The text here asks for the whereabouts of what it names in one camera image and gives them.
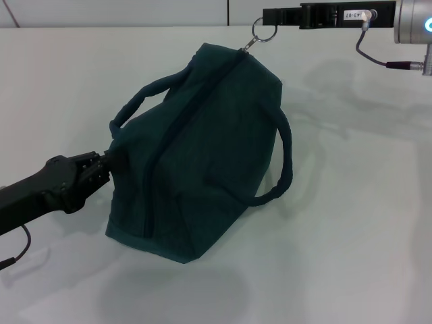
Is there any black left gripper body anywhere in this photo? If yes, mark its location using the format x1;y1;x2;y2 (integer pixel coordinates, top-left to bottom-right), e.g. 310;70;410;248
0;153;113;238

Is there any right gripper cable with plug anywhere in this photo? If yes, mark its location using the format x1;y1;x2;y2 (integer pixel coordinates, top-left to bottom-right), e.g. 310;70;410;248
354;9;432;78

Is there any dark teal lunch bag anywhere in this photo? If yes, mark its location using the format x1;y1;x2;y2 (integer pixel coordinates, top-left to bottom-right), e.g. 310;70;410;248
104;15;294;267

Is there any left gripper cable with plug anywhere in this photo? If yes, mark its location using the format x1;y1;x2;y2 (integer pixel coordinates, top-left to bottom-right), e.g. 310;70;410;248
0;223;34;271

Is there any gripper cable with plug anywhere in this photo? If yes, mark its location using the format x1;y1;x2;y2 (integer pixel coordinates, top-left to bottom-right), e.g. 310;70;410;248
0;223;34;271
354;9;432;78

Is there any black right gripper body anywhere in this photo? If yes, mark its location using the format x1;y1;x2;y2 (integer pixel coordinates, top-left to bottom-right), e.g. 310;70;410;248
298;1;400;32

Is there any thin pink wall cable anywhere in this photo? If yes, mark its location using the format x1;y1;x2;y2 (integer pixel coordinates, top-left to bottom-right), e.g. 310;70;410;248
5;0;17;28

